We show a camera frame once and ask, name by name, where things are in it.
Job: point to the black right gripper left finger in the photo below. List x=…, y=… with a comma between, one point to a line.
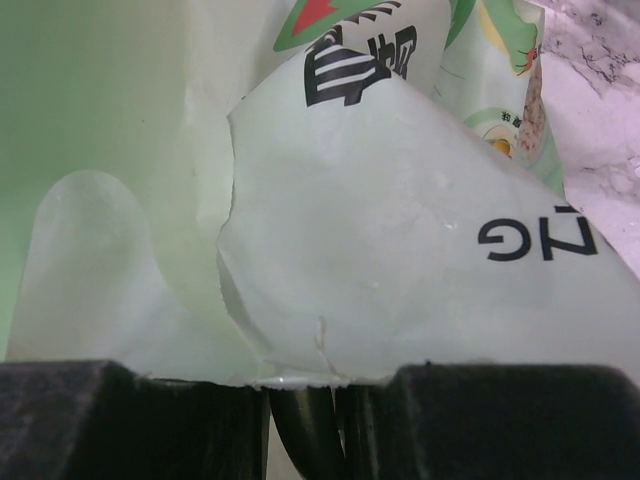
x=100, y=420

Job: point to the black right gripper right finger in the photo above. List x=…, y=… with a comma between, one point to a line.
x=495, y=422

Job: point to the silver metal scoop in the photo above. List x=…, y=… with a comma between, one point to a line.
x=306, y=422

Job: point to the green cat litter bag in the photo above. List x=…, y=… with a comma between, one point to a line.
x=293, y=192

